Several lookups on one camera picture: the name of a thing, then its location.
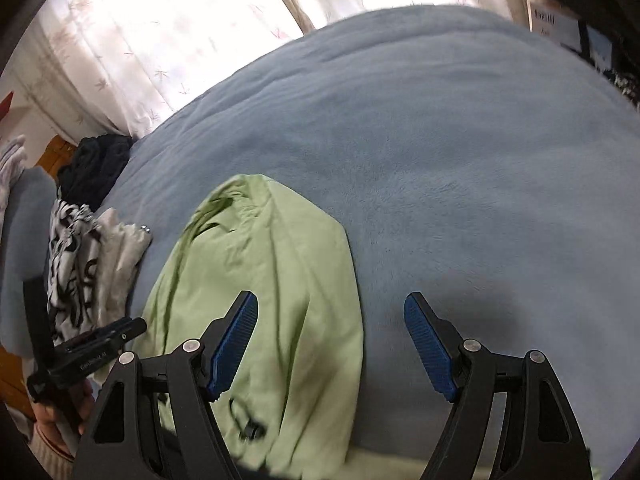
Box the white shiny folded jacket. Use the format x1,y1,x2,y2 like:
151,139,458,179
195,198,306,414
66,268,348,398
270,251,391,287
90,207,152,326

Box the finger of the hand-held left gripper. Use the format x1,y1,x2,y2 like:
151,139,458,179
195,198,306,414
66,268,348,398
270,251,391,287
100,316,148,350

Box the black and white patterned cloth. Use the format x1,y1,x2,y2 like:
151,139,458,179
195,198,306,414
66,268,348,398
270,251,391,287
607,70,640,108

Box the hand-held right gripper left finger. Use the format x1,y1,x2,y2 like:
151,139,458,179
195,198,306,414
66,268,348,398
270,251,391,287
72,290,259,480

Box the green and black hoodie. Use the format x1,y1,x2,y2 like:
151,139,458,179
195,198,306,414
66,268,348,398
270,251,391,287
127,173,603,480

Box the person's left forearm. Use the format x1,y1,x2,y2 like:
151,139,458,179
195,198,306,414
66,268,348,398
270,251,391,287
27,425,81,478

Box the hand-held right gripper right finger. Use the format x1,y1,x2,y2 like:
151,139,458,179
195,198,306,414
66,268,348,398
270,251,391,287
404,291,593,480

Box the white cardboard box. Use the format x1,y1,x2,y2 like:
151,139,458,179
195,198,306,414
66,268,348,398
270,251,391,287
529,2,615,71

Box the person's left hand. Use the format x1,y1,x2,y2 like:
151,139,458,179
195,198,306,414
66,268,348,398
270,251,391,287
34,379,97,442

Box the black and white printed garment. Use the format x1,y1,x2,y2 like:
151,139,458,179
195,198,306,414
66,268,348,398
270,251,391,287
47,199,108,346

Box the blue fleece blanket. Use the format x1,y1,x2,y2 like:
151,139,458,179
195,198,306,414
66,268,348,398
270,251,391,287
0,4,640,471

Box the rolled blue blanket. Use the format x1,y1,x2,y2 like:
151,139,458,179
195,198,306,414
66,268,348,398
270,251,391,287
0,167,58,311

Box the floral quilt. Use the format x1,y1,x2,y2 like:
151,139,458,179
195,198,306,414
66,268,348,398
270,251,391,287
0,135,27,221

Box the black clothing pile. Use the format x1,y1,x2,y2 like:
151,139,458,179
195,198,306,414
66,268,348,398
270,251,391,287
57,134,133,211

